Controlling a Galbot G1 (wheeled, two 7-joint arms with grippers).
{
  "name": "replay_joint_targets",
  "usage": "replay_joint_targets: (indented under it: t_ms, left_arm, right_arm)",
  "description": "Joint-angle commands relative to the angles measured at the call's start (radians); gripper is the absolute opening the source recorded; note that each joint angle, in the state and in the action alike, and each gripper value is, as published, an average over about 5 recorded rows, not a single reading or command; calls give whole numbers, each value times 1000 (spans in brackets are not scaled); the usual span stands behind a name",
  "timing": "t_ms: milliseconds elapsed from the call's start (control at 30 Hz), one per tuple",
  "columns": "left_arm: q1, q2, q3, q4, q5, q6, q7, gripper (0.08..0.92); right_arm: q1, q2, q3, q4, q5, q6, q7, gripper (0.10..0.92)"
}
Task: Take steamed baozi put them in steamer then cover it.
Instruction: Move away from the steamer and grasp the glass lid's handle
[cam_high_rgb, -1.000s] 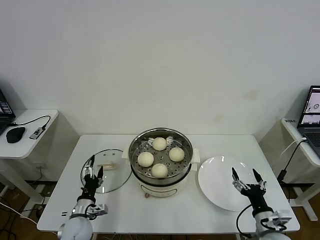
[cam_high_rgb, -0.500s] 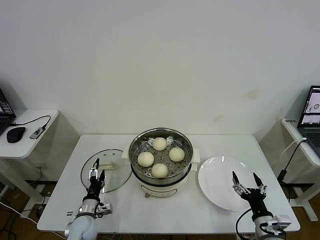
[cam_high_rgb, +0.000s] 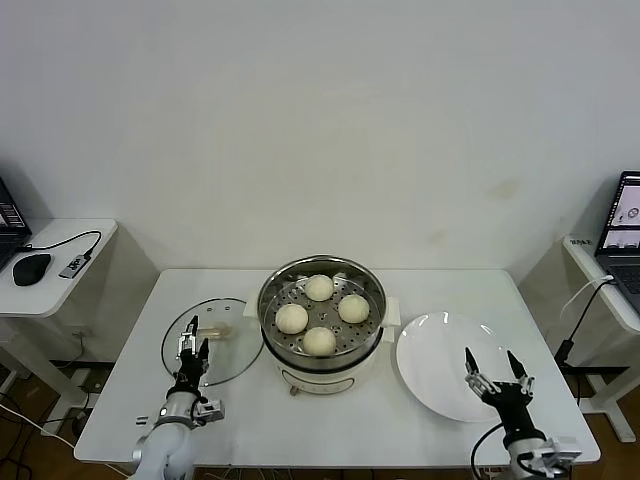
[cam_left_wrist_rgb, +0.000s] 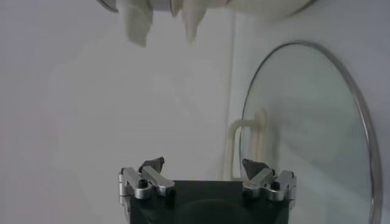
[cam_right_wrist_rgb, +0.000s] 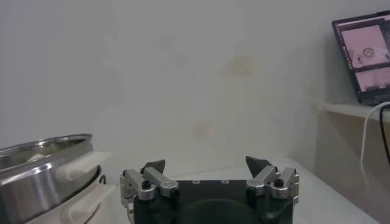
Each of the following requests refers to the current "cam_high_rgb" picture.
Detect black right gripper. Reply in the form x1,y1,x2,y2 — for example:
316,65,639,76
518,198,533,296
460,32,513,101
463,347,539,441

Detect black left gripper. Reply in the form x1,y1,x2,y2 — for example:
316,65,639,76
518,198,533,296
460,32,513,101
174,314,210,396

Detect white steamed baozi bun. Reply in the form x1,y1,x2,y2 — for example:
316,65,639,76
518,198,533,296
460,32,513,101
304,273,334,302
275,303,309,335
338,293,371,325
303,325,337,357

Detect perforated steel steamer basket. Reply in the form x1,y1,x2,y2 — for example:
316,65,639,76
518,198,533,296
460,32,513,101
242,255,401,357

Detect glass pot lid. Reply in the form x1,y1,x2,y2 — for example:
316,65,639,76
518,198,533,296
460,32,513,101
159,297,265,388

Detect white round plate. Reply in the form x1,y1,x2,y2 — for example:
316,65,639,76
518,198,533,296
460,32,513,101
394,311,520,423

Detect cream electric cooking pot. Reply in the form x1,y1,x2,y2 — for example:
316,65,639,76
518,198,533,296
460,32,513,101
248,319,396,398

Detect white side desk with mouse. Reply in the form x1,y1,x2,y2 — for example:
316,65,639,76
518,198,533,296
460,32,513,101
0,218,120,409

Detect white side desk with label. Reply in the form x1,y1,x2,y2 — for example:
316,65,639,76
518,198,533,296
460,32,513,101
559,233,640,444

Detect grey usb hub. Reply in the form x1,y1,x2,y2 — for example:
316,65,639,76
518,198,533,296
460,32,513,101
58,253,93,281

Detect grey laptop bright screen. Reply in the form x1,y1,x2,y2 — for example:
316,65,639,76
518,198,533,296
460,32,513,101
592,170,640,316

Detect black computer mouse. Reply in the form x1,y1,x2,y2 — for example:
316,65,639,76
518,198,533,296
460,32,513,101
11,253,53,288

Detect black laptop dark screen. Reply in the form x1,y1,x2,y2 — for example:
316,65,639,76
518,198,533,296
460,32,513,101
0,177,33,269

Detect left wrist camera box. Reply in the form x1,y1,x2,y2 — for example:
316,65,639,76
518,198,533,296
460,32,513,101
192,399,226,425

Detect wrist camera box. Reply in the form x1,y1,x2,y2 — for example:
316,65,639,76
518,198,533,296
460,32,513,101
192,399,226,425
532,435,584,476

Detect black laptop power cable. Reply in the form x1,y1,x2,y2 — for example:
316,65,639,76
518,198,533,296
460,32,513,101
552,279,614,371

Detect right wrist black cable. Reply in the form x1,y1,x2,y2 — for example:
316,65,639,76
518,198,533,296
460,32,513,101
471,422,506,480

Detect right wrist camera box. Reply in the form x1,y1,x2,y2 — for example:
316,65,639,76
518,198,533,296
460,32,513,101
532,435,584,476

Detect white laptop cable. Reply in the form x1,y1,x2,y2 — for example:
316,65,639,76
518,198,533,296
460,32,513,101
558,273,614,317

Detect black usb hub cable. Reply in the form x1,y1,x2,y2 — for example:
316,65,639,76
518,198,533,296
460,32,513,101
23,230,102,261

